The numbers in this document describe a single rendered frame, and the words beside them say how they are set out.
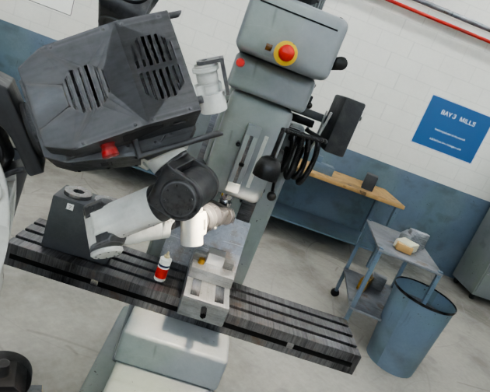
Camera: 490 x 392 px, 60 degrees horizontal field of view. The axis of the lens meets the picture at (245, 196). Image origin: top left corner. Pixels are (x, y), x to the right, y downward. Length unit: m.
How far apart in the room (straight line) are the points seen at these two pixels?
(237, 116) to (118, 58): 0.54
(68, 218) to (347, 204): 4.87
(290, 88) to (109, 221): 0.61
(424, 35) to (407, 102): 0.81
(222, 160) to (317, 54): 0.42
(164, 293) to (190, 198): 0.64
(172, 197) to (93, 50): 0.31
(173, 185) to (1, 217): 0.35
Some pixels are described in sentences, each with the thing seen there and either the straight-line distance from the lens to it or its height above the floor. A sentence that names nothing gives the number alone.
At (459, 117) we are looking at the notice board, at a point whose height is 2.08.
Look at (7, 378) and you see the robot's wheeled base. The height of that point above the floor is 0.61.
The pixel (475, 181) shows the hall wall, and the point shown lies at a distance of 6.53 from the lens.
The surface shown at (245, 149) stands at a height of 1.48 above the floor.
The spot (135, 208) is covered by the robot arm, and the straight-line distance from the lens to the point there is 0.98.
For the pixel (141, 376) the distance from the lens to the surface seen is 1.45.
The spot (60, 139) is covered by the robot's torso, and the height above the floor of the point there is 1.46.
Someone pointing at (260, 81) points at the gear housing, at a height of 1.67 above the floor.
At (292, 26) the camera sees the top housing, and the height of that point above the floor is 1.83.
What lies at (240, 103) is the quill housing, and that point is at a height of 1.59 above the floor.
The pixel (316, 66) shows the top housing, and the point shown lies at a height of 1.76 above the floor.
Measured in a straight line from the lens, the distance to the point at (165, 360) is 1.43.
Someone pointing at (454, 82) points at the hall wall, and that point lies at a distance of 6.15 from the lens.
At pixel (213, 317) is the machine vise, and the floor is 0.96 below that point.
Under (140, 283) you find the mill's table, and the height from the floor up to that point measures 0.93.
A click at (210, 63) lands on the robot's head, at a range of 1.01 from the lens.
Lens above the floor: 1.69
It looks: 16 degrees down
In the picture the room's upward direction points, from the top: 21 degrees clockwise
